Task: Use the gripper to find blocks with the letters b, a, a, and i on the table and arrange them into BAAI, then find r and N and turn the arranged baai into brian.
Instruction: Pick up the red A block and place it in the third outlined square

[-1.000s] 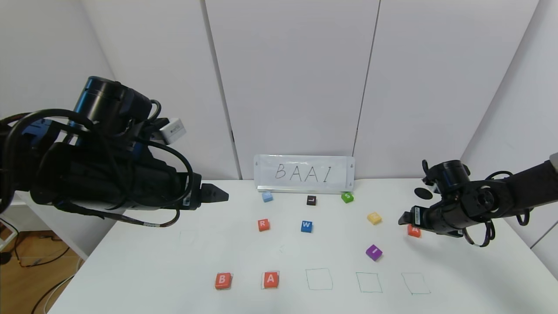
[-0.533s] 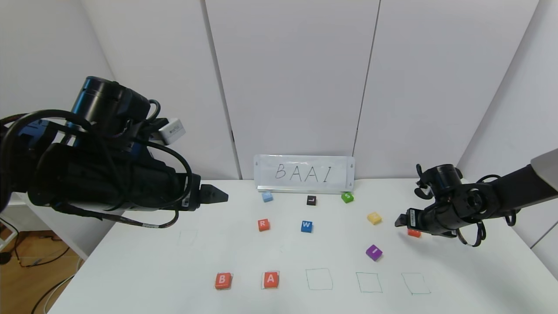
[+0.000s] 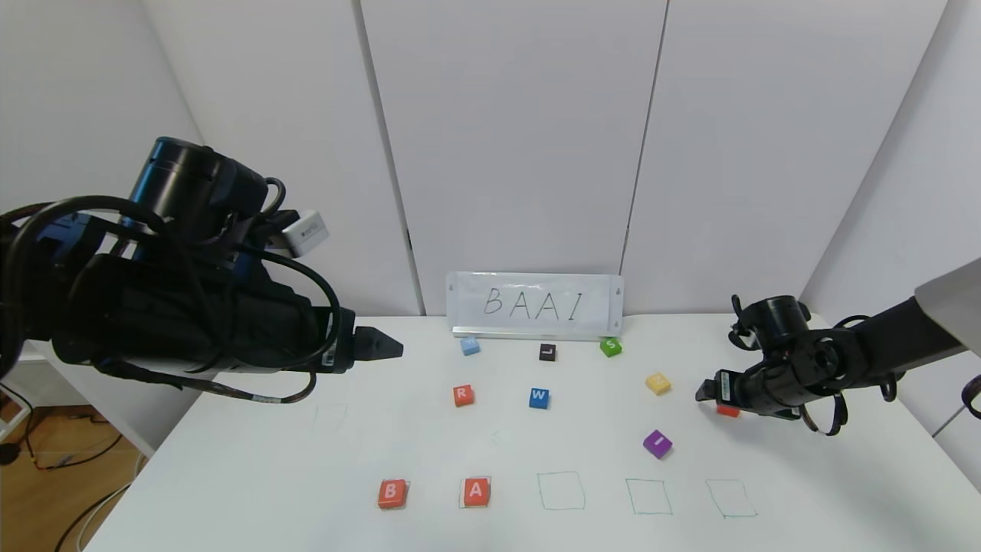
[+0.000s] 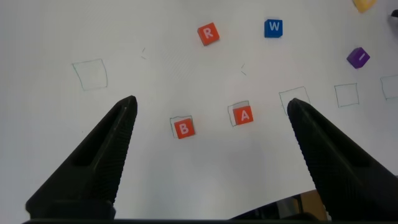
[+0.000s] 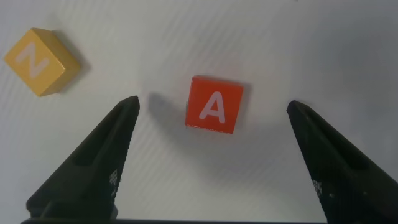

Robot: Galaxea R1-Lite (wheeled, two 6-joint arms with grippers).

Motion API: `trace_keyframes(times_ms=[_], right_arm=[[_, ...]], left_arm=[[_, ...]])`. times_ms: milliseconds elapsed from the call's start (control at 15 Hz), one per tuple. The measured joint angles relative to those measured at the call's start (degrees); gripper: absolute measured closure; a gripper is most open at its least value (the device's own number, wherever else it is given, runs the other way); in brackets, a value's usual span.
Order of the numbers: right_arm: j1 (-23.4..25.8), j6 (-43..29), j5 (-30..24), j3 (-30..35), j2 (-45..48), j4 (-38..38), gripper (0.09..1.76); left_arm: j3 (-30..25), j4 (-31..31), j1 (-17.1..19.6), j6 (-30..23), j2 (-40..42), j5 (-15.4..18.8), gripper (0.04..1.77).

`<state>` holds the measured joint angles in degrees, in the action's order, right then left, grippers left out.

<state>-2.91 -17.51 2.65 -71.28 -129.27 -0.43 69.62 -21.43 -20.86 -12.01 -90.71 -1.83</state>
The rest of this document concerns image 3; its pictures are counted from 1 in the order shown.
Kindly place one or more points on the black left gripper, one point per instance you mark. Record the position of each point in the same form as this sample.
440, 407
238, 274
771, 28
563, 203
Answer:
339, 342

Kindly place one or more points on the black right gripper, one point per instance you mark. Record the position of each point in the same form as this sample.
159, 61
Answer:
726, 386

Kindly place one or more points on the orange letter A block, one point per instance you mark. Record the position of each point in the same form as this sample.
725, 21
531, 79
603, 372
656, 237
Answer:
728, 412
476, 492

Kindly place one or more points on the orange letter B block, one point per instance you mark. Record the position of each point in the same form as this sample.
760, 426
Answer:
392, 494

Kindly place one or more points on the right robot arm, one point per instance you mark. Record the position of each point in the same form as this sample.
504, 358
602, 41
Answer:
904, 330

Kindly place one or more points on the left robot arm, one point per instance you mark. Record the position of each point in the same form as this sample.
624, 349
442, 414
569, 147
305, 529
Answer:
191, 176

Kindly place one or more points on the white BAAI sign board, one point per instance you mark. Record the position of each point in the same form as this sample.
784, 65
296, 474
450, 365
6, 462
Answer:
536, 305

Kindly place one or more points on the yellow letter Z block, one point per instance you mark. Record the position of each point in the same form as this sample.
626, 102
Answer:
658, 383

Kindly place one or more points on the purple letter I block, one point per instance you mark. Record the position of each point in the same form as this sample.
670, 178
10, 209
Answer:
657, 444

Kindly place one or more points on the light blue letter block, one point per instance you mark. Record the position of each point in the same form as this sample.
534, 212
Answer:
470, 346

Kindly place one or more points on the orange letter R block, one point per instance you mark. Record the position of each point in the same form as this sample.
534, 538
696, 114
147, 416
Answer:
463, 395

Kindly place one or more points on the green letter S block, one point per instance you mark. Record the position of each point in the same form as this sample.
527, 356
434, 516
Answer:
611, 347

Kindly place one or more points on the black letter L block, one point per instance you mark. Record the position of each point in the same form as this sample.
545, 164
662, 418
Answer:
547, 353

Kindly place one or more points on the blue letter W block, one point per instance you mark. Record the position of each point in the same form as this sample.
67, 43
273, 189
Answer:
539, 398

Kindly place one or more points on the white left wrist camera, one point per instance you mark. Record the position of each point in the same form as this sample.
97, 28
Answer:
306, 234

